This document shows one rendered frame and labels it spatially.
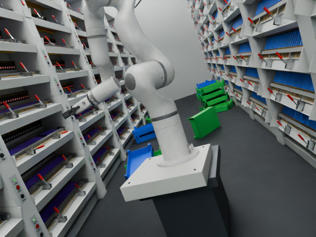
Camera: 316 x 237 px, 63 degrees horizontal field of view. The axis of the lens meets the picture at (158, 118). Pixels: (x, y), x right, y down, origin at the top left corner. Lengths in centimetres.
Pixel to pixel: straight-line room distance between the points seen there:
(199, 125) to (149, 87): 139
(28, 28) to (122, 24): 88
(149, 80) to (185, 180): 39
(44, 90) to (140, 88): 97
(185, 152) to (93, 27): 70
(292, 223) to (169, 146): 54
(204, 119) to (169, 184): 150
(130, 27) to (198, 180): 64
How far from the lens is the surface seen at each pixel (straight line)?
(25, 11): 193
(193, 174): 90
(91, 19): 129
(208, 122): 242
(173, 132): 104
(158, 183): 95
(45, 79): 176
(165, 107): 103
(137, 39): 108
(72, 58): 250
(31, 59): 186
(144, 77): 98
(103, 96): 133
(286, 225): 115
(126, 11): 113
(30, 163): 139
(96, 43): 129
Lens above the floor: 70
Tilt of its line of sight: 10 degrees down
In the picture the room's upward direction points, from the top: 20 degrees counter-clockwise
